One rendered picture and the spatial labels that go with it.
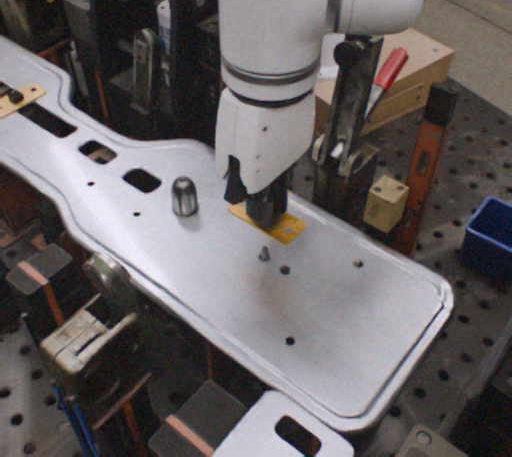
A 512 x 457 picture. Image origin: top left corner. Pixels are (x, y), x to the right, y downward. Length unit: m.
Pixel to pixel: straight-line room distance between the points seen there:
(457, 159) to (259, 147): 0.85
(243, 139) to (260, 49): 0.09
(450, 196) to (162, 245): 0.68
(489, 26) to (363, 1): 2.80
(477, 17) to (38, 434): 2.81
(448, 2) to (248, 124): 2.92
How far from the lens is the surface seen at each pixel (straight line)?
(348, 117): 0.74
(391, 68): 0.79
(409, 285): 0.73
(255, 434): 0.62
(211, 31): 0.88
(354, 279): 0.72
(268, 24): 0.48
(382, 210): 0.73
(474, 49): 3.08
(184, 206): 0.76
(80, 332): 0.64
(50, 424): 1.00
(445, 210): 1.24
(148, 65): 0.92
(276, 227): 0.66
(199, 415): 0.65
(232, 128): 0.54
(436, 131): 0.68
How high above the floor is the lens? 1.57
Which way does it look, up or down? 46 degrees down
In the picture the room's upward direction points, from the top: straight up
